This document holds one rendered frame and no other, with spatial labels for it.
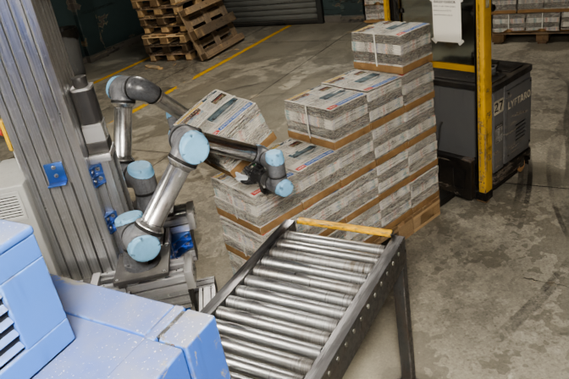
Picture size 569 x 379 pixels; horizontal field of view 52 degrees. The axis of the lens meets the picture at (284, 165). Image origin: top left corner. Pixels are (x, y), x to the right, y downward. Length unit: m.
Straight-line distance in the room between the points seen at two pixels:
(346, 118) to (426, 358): 1.26
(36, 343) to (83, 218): 1.70
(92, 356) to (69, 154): 1.62
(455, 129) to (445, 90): 0.29
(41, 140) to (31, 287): 1.62
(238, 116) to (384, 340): 1.35
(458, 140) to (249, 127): 1.97
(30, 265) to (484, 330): 2.58
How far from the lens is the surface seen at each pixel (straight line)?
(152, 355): 0.87
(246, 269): 2.32
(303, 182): 2.98
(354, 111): 3.15
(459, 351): 3.04
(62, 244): 2.66
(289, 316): 2.06
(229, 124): 2.60
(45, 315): 0.91
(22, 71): 2.39
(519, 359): 3.03
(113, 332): 0.94
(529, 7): 7.68
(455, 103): 4.14
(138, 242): 2.23
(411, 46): 3.45
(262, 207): 2.83
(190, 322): 0.90
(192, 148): 2.16
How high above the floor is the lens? 2.10
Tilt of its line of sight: 25 degrees down
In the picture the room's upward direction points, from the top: 10 degrees counter-clockwise
